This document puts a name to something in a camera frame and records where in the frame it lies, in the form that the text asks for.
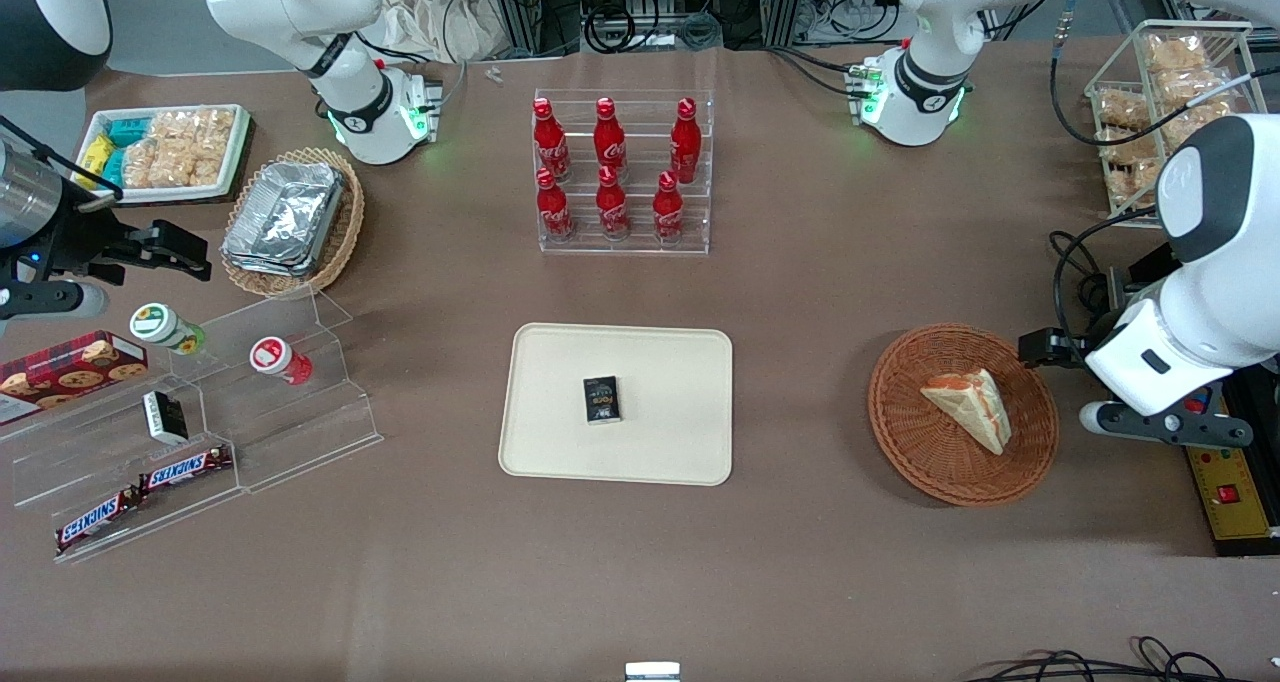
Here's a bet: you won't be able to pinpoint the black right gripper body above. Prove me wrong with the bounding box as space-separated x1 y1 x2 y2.
18 187 138 286

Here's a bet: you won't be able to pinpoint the triangular sandwich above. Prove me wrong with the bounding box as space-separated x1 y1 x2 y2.
919 366 1014 458

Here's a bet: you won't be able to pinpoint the white rectangular snack tray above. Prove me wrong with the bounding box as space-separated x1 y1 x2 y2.
74 103 253 206

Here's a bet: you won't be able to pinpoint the oval tan wicker basket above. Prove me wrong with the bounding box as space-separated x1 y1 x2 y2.
219 146 367 299

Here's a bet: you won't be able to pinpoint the round brown wicker basket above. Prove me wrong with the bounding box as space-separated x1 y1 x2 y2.
867 322 1061 509

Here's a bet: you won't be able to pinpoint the beige plastic tray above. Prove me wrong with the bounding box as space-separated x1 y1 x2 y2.
497 322 735 488

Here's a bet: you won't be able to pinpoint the green capped drink bottle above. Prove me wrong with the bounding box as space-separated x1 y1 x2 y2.
129 301 209 357

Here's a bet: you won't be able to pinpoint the clear rice cracker bag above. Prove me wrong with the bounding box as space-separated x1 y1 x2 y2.
149 109 202 149
195 107 237 163
150 144 198 189
121 140 162 189

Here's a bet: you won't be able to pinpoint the aluminium foil container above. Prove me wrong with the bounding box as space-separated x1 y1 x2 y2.
224 247 316 280
222 159 347 269

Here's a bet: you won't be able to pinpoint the yellow snack pack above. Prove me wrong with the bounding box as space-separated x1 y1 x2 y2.
75 133 117 189

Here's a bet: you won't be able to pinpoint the red plaid cookie box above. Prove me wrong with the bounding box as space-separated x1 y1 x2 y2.
0 329 150 426

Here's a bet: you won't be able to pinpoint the red white yoghurt bottle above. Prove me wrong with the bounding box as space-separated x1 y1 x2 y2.
248 335 315 387

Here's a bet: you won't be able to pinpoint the small black white box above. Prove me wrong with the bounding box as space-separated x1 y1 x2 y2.
141 389 190 447

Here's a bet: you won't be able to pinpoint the black appliance with yellow panel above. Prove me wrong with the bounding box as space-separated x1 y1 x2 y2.
1104 246 1280 559

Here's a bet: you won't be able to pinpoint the clear fried snack bag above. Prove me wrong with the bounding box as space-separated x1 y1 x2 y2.
1094 89 1152 132
1143 33 1210 74
1097 127 1162 169
1109 157 1168 214
1160 102 1233 150
1155 67 1234 109

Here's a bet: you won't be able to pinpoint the clear acrylic stepped stand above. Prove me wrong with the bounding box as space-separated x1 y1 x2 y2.
0 286 385 565

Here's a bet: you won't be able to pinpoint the Snickers chocolate bar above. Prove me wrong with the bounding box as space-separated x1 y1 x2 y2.
54 488 142 554
136 444 235 494

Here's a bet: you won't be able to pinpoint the beige cloth bag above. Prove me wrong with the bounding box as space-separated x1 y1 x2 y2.
374 0 503 64

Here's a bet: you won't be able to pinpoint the red cola bottle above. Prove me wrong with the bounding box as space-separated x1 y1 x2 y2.
595 165 633 241
532 97 574 184
669 97 704 186
535 167 577 242
593 96 630 179
652 170 687 245

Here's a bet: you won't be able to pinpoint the clear acrylic bottle rack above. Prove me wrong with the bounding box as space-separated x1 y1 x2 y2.
532 87 717 257

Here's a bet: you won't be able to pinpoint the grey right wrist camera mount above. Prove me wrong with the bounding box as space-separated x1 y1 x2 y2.
0 280 109 325

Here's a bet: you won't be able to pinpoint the black left wrist camera bracket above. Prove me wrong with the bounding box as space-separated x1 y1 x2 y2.
1078 400 1255 451

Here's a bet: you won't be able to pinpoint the black appliance power cable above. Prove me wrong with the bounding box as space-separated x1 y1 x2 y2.
1048 205 1161 365

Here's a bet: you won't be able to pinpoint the white wire basket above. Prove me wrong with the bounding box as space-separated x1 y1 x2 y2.
1084 19 1257 229

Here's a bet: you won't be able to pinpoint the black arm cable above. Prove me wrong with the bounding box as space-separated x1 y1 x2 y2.
1047 0 1258 149

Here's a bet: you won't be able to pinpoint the black floor cables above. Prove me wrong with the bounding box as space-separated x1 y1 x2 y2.
964 636 1259 682

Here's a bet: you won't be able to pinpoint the black right base cables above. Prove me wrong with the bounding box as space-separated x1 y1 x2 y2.
354 30 469 115

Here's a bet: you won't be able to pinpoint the black base cables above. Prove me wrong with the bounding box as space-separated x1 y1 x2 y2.
354 30 469 115
768 45 873 100

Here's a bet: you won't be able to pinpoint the black left base cables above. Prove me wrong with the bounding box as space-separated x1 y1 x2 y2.
768 45 873 100

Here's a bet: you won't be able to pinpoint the aluminium profile frame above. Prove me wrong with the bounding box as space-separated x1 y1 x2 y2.
758 0 813 49
478 0 583 59

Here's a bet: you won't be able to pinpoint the black coiled cable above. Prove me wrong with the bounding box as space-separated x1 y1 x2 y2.
584 5 638 56

